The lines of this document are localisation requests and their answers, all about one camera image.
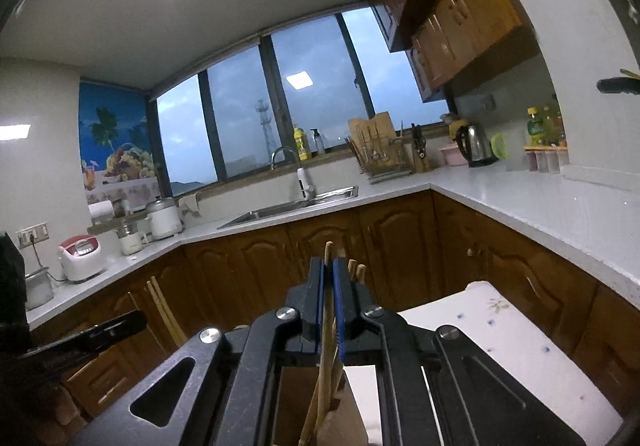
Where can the knife block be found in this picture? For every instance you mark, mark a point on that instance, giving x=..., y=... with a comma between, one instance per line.
x=420, y=151

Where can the yellow oil bottle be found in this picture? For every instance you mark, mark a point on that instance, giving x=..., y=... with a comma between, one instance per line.
x=536, y=126

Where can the pink container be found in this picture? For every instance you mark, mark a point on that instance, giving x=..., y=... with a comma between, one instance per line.
x=450, y=156

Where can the kitchen window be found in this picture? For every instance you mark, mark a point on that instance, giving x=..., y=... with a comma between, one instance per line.
x=240, y=116

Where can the wooden spice rack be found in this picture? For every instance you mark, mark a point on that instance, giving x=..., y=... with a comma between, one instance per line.
x=547, y=159

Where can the small white kitchen appliance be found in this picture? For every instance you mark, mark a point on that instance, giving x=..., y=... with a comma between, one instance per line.
x=131, y=241

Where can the kitchen faucet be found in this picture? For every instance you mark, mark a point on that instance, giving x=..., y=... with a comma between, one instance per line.
x=302, y=181

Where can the steel kitchen sink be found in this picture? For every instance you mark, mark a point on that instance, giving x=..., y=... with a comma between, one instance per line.
x=285, y=211

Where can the fruit wall poster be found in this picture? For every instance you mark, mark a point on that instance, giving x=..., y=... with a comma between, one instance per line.
x=117, y=141

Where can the steel electric kettle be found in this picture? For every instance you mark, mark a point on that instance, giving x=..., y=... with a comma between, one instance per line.
x=477, y=146

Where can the clear soap dispenser bottle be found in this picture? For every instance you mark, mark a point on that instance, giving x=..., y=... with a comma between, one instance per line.
x=317, y=144

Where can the wall socket strip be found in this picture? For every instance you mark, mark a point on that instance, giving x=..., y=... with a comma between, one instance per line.
x=33, y=234

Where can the wooden chopstick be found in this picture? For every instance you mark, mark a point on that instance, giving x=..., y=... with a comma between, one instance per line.
x=362, y=274
x=170, y=308
x=353, y=271
x=162, y=311
x=327, y=276

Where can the beige rag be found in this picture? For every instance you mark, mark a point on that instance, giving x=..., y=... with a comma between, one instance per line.
x=190, y=205

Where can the wooden knife block rack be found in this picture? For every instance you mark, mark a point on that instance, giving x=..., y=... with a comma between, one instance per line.
x=372, y=126

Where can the metal pot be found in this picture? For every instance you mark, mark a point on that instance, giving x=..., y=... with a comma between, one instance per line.
x=39, y=288

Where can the floral tablecloth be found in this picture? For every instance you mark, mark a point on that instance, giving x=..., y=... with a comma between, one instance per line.
x=515, y=351

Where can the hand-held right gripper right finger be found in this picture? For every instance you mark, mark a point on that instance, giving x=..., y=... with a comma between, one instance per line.
x=339, y=306

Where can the wooden upper cabinets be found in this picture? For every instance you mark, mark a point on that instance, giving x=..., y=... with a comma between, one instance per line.
x=470, y=11

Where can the red and white rice cooker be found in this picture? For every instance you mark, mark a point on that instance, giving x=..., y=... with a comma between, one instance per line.
x=80, y=258

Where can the green lid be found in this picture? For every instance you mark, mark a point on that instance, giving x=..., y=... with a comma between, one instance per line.
x=500, y=147

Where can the wooden cabinets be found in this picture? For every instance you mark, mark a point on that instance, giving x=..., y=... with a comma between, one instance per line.
x=400, y=246
x=470, y=11

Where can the wall socket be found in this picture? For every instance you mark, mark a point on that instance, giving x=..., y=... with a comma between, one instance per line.
x=488, y=104

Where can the wall shelf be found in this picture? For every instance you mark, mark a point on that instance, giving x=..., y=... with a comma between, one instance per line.
x=107, y=227

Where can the metal dish rack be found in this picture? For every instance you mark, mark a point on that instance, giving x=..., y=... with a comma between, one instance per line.
x=385, y=166

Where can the white paper towel roll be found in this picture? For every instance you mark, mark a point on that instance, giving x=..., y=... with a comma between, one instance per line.
x=101, y=211

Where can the black wok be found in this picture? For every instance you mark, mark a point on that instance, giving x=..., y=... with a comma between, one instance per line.
x=617, y=85

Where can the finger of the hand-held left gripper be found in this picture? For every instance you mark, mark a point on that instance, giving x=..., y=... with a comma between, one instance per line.
x=100, y=332

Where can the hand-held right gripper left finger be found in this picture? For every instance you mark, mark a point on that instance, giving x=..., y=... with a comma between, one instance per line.
x=318, y=306

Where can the wooden lower cabinets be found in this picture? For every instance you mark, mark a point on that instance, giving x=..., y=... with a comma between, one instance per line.
x=400, y=246

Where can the orange oil bottle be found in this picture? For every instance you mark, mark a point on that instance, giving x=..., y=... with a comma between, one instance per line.
x=556, y=129

